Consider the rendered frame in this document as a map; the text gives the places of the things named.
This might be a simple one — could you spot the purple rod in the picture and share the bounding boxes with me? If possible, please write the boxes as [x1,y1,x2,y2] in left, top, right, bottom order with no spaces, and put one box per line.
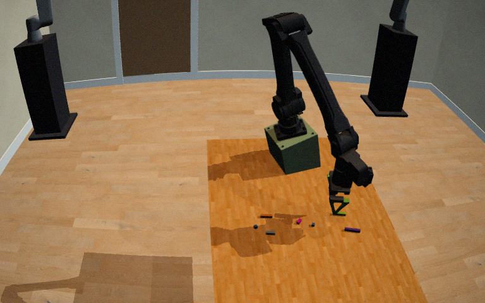
[344,227,361,233]

